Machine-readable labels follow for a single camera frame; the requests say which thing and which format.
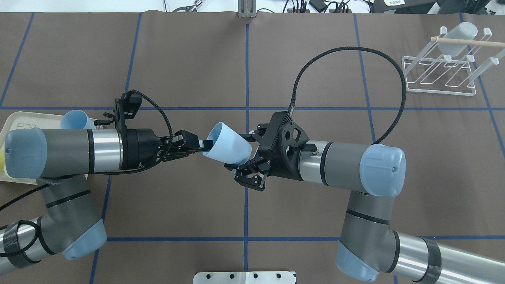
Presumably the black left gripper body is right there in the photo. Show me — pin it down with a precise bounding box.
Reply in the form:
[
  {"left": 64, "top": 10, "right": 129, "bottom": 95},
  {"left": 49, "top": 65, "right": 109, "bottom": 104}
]
[{"left": 125, "top": 128, "right": 184, "bottom": 170}]

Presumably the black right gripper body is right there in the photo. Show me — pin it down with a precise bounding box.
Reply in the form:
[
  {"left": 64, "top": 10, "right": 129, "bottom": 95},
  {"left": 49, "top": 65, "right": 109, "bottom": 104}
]
[{"left": 256, "top": 111, "right": 310, "bottom": 180}]

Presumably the light blue plastic cup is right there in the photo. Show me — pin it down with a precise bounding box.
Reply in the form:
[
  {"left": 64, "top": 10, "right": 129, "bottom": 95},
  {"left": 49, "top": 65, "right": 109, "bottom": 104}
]
[{"left": 203, "top": 122, "right": 252, "bottom": 165}]

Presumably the grey translucent plastic cup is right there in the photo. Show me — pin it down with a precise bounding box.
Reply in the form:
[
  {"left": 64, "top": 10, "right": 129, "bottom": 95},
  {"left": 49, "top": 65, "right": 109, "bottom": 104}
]
[{"left": 437, "top": 22, "right": 478, "bottom": 57}]

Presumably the yellow plastic cup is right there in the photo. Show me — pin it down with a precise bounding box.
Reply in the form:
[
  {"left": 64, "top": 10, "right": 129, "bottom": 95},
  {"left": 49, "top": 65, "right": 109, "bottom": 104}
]
[{"left": 0, "top": 148, "right": 6, "bottom": 171}]

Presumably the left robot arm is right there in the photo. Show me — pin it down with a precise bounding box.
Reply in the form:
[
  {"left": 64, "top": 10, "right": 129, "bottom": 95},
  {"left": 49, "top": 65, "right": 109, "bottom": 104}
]
[{"left": 1, "top": 127, "right": 213, "bottom": 275}]

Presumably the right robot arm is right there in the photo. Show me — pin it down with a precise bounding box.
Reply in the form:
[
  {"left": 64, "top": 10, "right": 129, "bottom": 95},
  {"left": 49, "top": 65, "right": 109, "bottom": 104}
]
[{"left": 225, "top": 111, "right": 505, "bottom": 284}]

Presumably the metal rod with stand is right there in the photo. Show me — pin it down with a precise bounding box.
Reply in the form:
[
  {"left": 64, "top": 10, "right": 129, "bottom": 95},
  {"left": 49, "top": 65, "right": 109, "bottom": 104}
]
[{"left": 172, "top": 0, "right": 203, "bottom": 13}]

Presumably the brown paper table mat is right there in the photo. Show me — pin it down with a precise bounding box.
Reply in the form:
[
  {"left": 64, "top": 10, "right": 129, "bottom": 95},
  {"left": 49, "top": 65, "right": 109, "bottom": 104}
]
[{"left": 1, "top": 11, "right": 504, "bottom": 284}]

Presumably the braided black camera cable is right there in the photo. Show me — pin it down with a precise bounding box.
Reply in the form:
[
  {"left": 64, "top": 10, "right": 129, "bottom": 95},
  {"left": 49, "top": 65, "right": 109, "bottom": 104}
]
[{"left": 287, "top": 46, "right": 407, "bottom": 144}]

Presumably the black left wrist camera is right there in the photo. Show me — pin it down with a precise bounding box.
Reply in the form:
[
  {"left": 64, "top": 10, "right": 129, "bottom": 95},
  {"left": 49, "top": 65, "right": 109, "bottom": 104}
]
[{"left": 95, "top": 90, "right": 142, "bottom": 127}]

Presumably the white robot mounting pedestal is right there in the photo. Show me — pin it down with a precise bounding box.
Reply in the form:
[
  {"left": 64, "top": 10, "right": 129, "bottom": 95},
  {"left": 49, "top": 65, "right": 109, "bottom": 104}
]
[{"left": 193, "top": 271, "right": 297, "bottom": 284}]

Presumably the aluminium frame post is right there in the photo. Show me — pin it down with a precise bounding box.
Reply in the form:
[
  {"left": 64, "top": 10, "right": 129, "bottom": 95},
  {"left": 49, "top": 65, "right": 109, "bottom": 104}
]
[{"left": 238, "top": 0, "right": 257, "bottom": 18}]

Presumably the white wire cup rack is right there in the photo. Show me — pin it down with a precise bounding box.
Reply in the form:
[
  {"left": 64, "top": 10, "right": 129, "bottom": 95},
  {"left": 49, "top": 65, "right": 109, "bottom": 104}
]
[{"left": 402, "top": 26, "right": 504, "bottom": 97}]

